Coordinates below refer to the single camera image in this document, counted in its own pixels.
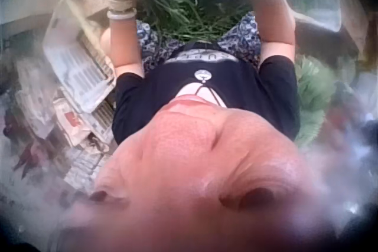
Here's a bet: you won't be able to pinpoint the person's legs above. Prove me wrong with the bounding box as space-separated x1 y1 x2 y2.
135 12 264 73

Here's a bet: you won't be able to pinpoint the heap of green chives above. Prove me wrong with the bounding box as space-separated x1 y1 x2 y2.
135 0 255 44

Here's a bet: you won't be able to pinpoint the bundle of green leafy vegetables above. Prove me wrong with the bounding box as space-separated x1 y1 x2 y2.
294 56 339 148

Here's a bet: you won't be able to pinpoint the pale green bangle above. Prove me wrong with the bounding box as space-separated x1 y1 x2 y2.
106 8 138 22

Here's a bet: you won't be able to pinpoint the pile of newspapers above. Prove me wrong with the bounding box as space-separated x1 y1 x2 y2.
11 0 116 189

